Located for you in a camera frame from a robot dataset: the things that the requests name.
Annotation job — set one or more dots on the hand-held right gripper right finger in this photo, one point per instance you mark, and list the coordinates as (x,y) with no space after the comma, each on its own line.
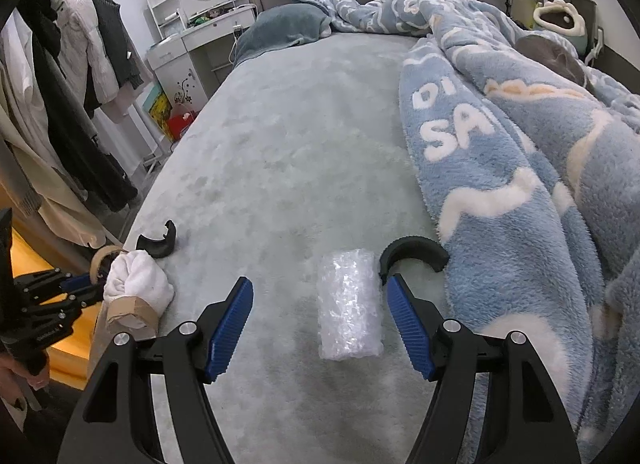
(407,324)

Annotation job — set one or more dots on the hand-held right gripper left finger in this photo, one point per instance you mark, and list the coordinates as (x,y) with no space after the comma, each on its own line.
(230,329)

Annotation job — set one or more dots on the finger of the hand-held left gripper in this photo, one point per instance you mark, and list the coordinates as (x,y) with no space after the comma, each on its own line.
(90,298)
(80,281)

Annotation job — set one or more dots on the small cardboard tape roll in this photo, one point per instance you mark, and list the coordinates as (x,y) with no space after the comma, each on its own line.
(102,259)

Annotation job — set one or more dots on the large cardboard tape roll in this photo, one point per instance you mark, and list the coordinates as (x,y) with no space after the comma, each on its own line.
(127,314)

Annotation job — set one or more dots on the white cloth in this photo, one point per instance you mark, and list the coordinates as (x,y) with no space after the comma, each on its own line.
(140,284)

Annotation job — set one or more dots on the clear bubble wrap roll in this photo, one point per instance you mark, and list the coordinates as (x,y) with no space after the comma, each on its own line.
(350,304)

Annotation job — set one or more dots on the black curved plastic piece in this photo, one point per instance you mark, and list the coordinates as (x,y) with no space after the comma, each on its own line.
(415,245)
(160,246)

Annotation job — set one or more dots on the person's left hand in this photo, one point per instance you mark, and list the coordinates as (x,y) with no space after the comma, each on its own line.
(12,376)

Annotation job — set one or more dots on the orange curtain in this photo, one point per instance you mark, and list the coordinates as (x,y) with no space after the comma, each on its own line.
(75,364)

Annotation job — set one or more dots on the beige coat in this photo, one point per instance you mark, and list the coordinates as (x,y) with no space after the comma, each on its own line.
(50,204)

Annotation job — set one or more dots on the black coat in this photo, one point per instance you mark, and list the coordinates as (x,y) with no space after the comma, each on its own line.
(75,143)

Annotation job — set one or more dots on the blue printed fleece blanket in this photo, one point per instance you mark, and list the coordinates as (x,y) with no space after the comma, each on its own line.
(500,194)

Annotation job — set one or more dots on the colourful picture box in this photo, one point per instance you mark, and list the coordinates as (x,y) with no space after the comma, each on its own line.
(160,111)

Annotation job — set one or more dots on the bed with grey headboard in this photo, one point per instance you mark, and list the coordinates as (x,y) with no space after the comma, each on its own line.
(300,153)

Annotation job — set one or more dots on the white shirt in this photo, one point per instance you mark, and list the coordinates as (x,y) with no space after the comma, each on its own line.
(15,78)

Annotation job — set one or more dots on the white ribbed jacket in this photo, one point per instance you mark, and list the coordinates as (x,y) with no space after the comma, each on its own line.
(82,38)

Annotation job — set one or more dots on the dark grey knit vest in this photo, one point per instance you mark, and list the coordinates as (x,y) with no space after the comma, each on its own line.
(112,28)

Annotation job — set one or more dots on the white dressing table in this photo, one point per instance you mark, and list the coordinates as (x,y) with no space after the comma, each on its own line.
(200,43)

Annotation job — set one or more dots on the blue-grey pillow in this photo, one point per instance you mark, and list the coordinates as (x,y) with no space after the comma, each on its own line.
(285,26)

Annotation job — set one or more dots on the white cloud-shaped pet bed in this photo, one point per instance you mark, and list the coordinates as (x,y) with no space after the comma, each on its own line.
(577,26)

